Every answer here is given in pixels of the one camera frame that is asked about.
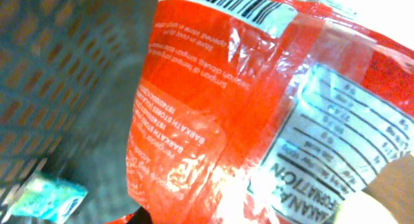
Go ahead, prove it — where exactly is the red snack packet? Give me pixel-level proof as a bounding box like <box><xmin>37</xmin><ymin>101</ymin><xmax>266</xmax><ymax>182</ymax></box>
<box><xmin>122</xmin><ymin>0</ymin><xmax>413</xmax><ymax>223</ymax></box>

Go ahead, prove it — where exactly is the grey plastic mesh basket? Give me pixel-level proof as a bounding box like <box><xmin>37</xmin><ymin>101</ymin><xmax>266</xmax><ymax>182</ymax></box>
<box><xmin>1</xmin><ymin>0</ymin><xmax>157</xmax><ymax>223</ymax></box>

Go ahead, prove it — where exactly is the green tissue pack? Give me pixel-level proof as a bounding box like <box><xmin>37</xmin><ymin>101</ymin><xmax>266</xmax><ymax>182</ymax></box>
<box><xmin>6</xmin><ymin>172</ymin><xmax>89</xmax><ymax>224</ymax></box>

